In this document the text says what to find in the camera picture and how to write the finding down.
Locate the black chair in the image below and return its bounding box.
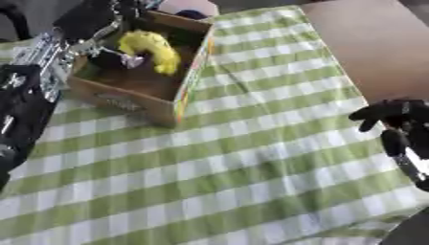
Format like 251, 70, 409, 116
0, 0, 34, 43

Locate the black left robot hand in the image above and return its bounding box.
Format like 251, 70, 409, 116
52, 0, 151, 70

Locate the tan cardboard box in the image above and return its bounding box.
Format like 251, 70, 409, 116
65, 9, 218, 129

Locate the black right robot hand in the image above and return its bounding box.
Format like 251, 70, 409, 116
347, 98, 429, 193

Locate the yellow soft toy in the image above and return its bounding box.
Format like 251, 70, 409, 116
115, 30, 185, 77

